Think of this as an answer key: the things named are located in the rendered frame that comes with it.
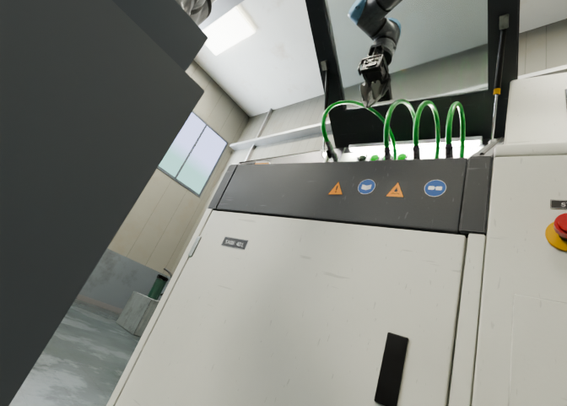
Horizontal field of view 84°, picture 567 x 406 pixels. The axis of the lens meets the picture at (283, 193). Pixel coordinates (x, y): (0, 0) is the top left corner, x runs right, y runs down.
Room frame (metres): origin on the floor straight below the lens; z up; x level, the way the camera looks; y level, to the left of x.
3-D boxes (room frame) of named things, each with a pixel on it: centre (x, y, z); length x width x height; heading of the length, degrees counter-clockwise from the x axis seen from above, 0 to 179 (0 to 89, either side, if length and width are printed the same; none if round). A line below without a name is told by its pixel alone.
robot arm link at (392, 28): (0.72, -0.12, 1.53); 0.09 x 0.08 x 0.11; 112
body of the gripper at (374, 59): (0.72, -0.12, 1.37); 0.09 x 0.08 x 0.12; 138
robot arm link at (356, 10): (0.67, -0.04, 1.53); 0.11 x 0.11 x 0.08; 22
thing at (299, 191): (0.69, -0.08, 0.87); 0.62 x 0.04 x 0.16; 49
